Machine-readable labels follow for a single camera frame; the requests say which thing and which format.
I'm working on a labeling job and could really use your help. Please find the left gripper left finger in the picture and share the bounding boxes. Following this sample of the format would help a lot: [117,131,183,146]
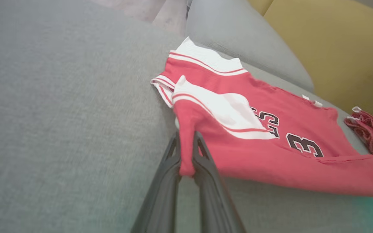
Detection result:
[131,131,182,233]

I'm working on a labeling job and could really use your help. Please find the yellow sofa backrest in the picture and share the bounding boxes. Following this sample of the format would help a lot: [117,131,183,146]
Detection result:
[247,0,373,117]

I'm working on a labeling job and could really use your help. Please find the yellow and grey sofa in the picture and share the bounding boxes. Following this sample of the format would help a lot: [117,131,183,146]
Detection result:
[0,0,373,233]

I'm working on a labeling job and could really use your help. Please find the red Bulls basketball shorts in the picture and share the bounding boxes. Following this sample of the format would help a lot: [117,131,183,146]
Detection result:
[150,36,373,200]

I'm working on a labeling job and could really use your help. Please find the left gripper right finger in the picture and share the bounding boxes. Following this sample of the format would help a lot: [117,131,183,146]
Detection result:
[191,131,247,233]

